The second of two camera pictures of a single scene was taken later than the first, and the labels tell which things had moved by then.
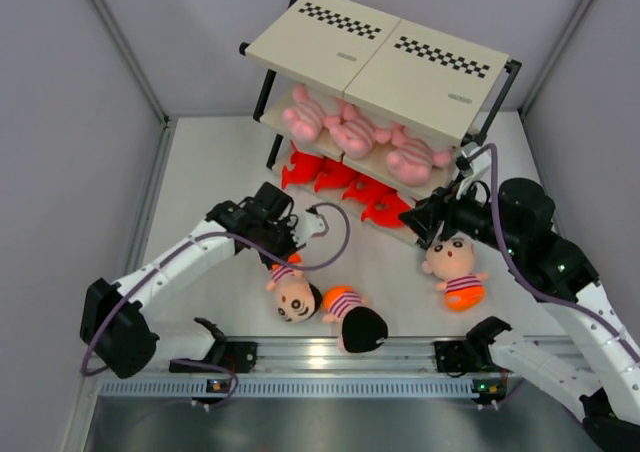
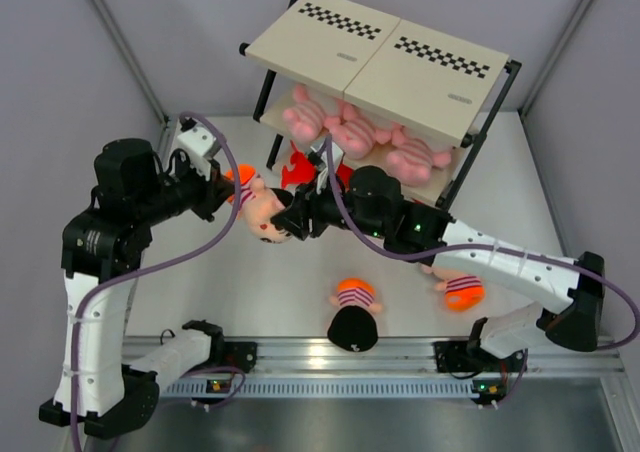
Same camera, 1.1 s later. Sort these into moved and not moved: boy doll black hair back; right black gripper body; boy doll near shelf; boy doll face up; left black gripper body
Moved: boy doll face up; boy doll black hair back; right black gripper body; left black gripper body
Not moved: boy doll near shelf
